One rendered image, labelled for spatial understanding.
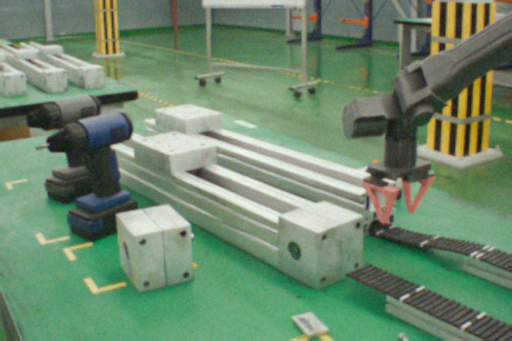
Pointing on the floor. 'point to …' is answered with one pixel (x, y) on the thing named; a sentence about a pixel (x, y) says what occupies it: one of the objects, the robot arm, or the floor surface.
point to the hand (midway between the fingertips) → (397, 213)
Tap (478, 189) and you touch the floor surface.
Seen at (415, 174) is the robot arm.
